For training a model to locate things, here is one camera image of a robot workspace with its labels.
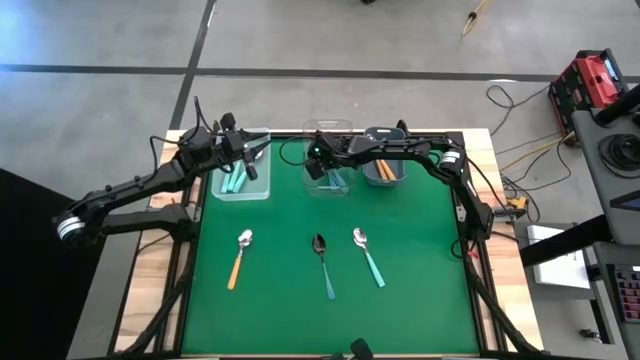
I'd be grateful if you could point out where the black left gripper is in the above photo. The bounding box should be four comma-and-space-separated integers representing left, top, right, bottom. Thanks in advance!
211, 113, 272, 167

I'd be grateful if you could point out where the blue-handled metal spoon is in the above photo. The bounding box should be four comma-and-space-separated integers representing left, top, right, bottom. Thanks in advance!
319, 167, 344, 195
327, 167, 350, 194
311, 232, 337, 302

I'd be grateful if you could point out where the frosted white plastic bin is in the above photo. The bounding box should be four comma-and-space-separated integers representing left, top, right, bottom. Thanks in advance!
210, 127, 272, 202

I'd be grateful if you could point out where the clear plastic bin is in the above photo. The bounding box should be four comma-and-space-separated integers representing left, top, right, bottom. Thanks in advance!
302, 118, 357, 197

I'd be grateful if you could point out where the blue-grey plastic bin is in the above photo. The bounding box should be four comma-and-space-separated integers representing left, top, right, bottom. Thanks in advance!
361, 126, 407, 187

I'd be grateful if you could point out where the green table mat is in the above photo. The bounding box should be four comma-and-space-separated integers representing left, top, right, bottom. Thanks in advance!
180, 135, 481, 356

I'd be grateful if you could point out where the black diagonal bar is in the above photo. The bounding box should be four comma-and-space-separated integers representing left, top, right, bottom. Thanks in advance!
518, 213, 615, 269

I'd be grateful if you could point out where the grey equipment cart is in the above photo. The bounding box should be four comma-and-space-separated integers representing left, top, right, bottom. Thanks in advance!
571, 107, 640, 246

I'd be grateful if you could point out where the white box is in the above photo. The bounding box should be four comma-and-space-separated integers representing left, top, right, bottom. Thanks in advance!
526, 223, 592, 291

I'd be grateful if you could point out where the red black tool case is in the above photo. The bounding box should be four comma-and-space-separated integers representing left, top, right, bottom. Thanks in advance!
548, 48, 629, 149

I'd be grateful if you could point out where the black floor mat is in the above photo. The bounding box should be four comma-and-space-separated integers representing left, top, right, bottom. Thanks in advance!
0, 167, 115, 360

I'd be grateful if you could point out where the black round pole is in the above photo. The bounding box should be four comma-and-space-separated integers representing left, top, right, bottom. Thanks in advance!
593, 83, 640, 127

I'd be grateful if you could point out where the dark tablet screen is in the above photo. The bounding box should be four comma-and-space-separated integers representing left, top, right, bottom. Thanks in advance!
608, 188, 640, 212

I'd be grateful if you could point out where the blue-keyed control panel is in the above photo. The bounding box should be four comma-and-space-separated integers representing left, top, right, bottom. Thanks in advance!
610, 263, 640, 325

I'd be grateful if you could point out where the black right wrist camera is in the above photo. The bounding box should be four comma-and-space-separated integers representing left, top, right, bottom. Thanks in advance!
304, 157, 327, 182

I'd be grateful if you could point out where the black metal table frame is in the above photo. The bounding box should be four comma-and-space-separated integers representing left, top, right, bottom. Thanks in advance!
112, 119, 544, 360

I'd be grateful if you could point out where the black floor cable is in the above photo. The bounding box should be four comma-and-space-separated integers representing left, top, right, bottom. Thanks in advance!
485, 83, 551, 137

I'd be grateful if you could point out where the yellow floor cable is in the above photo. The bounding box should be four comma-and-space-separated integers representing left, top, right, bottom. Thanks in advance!
459, 0, 489, 39

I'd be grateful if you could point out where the yellow cable plug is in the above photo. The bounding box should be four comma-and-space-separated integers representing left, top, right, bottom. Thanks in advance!
504, 195, 530, 214

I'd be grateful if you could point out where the black table-level camera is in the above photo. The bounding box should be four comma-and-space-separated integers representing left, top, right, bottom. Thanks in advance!
322, 337, 375, 360

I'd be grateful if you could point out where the yellow extension cable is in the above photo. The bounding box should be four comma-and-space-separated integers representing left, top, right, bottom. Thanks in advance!
499, 130, 576, 162

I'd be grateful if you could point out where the black coiled cable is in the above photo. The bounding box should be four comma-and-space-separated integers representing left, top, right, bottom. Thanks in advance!
597, 133, 640, 180

